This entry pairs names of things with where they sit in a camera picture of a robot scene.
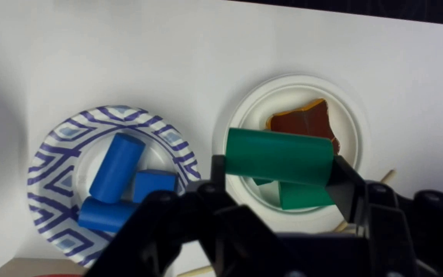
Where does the small white plate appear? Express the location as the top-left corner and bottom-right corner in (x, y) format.
(225, 76), (364, 218)

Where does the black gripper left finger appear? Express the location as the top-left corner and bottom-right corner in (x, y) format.
(90, 156), (281, 277)

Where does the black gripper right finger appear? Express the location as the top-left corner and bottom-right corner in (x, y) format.
(327, 156), (443, 277)

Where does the blue patterned paper plate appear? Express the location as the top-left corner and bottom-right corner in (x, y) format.
(27, 105), (204, 270)

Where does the thin wooden stick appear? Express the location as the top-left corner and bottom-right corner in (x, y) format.
(378, 168), (398, 185)

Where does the blue cylinder block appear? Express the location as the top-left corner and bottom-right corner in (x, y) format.
(88, 133), (147, 205)
(78, 198), (142, 236)

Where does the brown toy steak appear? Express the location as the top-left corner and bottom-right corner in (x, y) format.
(268, 99), (342, 156)

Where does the green cylinder block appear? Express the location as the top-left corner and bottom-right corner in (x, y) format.
(278, 182), (336, 211)
(225, 128), (336, 187)

